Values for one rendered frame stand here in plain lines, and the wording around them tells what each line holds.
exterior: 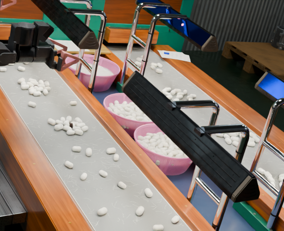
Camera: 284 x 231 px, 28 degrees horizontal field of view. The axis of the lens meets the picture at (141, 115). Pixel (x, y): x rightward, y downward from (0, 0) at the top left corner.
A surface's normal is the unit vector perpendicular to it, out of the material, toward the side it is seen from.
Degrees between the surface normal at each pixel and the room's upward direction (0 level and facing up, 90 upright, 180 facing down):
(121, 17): 90
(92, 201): 0
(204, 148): 58
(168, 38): 90
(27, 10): 90
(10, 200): 0
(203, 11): 90
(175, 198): 0
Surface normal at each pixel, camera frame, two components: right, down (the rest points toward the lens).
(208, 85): 0.21, -0.88
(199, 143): -0.62, -0.44
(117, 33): 0.47, 0.47
